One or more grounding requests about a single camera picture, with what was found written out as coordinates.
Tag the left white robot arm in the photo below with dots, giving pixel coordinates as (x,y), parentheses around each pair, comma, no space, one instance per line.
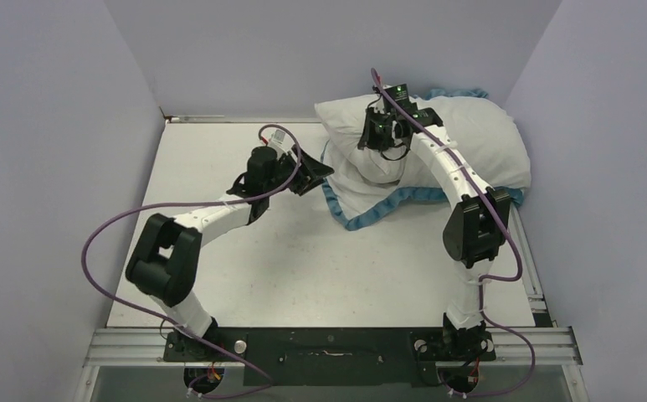
(164,263)

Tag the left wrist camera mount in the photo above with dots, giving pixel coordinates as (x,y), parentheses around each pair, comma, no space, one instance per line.
(280,141)

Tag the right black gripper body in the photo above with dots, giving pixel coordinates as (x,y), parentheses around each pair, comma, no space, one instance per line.
(379,133)

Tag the white pillowcase with blue trim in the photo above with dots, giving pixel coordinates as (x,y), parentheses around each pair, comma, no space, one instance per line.
(366,186)

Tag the aluminium front rail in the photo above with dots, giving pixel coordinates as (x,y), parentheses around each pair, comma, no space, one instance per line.
(144,347)

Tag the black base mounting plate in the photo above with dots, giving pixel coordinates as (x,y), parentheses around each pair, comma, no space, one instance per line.
(329,356)

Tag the aluminium rail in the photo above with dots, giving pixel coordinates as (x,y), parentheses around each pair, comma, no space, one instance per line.
(144,347)
(530,278)

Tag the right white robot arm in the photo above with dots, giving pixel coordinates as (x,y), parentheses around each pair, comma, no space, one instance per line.
(477,225)

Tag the aluminium right side rail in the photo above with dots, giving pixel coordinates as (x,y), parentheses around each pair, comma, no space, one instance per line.
(530,278)

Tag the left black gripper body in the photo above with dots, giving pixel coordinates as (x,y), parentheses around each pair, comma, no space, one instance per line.
(287,167)

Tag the white knob on plate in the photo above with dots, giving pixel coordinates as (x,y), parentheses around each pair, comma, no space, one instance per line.
(240,346)

